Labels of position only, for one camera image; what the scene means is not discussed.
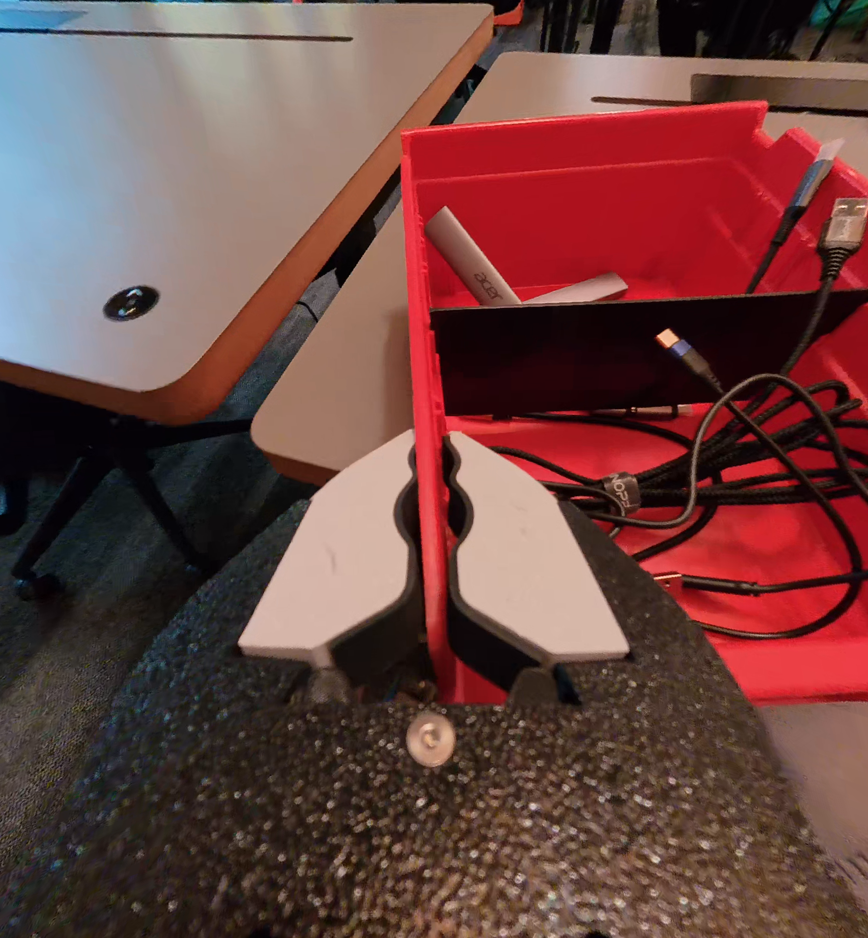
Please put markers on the black bin divider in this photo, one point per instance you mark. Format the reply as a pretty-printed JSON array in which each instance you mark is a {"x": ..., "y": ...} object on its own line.
[{"x": 551, "y": 352}]

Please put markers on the grey usb hub printed logo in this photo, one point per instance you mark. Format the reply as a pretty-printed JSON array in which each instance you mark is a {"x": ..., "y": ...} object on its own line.
[{"x": 470, "y": 253}]

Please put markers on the red plastic bin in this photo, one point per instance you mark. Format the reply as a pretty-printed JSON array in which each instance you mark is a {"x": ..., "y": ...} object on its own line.
[{"x": 624, "y": 198}]

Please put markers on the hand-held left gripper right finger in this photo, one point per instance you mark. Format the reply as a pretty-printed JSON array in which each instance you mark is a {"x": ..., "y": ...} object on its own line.
[{"x": 529, "y": 579}]

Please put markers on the round black desk grommet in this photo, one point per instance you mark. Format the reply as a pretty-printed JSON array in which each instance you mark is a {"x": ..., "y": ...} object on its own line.
[{"x": 131, "y": 303}]

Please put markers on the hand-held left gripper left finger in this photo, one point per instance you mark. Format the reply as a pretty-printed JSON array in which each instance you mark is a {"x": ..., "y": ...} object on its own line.
[{"x": 331, "y": 571}]

